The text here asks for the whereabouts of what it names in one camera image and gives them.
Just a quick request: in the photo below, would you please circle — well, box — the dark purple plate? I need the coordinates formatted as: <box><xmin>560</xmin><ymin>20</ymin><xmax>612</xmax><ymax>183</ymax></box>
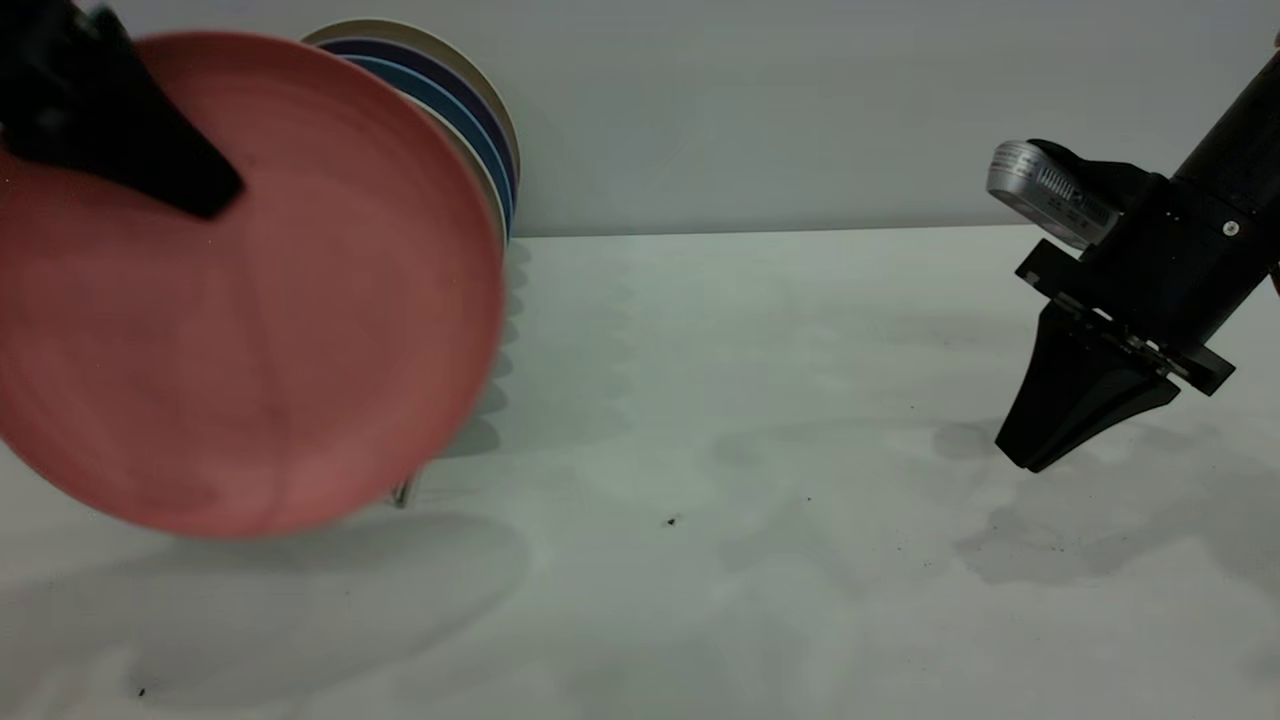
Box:
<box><xmin>318</xmin><ymin>38</ymin><xmax>519</xmax><ymax>201</ymax></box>

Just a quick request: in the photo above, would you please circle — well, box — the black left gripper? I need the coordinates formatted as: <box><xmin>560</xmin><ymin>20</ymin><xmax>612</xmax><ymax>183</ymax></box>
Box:
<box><xmin>0</xmin><ymin>0</ymin><xmax>244</xmax><ymax>221</ymax></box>

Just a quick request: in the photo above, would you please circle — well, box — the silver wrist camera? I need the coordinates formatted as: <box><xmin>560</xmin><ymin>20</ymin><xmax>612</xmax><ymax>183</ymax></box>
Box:
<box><xmin>988</xmin><ymin>140</ymin><xmax>1151</xmax><ymax>251</ymax></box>

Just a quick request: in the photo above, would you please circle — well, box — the beige plate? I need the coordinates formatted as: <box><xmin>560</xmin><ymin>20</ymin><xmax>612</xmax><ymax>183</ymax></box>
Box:
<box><xmin>300</xmin><ymin>18</ymin><xmax>522</xmax><ymax>181</ymax></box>
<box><xmin>420</xmin><ymin>100</ymin><xmax>509</xmax><ymax>261</ymax></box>

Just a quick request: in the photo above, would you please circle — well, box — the pink plate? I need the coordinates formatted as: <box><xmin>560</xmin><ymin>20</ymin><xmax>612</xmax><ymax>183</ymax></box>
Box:
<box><xmin>0</xmin><ymin>30</ymin><xmax>506</xmax><ymax>539</ymax></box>

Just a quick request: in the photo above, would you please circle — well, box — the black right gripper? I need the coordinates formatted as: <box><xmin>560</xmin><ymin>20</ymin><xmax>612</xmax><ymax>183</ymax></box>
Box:
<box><xmin>997</xmin><ymin>178</ymin><xmax>1280</xmax><ymax>473</ymax></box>

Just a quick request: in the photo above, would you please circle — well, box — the blue plate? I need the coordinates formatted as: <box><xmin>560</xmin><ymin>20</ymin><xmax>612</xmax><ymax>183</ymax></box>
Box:
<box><xmin>345</xmin><ymin>55</ymin><xmax>515</xmax><ymax>241</ymax></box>

